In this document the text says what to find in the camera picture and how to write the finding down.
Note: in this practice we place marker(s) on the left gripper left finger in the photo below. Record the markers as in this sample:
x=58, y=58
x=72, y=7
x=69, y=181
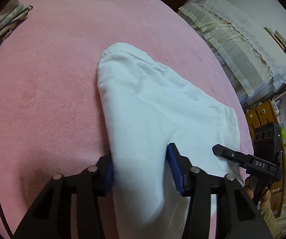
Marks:
x=50, y=214

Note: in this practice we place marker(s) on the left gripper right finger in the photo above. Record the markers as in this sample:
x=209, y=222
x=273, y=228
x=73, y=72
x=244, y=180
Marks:
x=237, y=216

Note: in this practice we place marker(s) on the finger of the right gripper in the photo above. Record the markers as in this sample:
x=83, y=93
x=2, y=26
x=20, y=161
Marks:
x=254, y=166

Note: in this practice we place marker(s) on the white university sweatshirt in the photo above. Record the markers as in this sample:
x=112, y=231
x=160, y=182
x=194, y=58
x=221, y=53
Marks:
x=147, y=106

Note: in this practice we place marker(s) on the beige sleeve forearm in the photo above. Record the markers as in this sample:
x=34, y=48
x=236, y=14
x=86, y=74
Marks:
x=271, y=222

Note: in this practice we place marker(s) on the operator right hand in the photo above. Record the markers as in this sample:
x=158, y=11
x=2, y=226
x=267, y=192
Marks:
x=257, y=189

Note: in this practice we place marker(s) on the brown wooden cabinet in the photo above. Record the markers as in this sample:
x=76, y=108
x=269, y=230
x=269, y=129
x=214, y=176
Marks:
x=258, y=117

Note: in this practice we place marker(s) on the pink bed blanket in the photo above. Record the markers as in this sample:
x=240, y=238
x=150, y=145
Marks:
x=51, y=119

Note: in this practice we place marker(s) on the grey fuzzy folded garment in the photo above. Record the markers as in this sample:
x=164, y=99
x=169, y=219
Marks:
x=9, y=12

